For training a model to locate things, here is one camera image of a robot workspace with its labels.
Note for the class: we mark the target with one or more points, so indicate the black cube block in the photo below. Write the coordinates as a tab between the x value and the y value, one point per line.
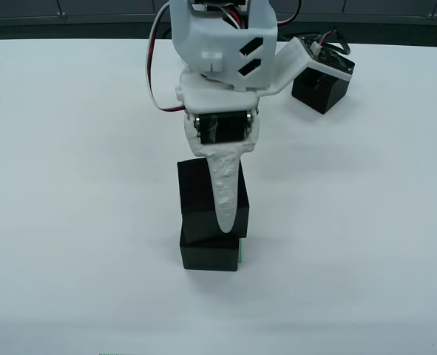
321	98
196	199
207	257

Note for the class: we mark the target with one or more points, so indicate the green striped tape square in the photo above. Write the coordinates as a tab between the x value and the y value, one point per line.
241	253

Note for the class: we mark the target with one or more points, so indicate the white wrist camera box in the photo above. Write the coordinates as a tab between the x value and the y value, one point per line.
295	59

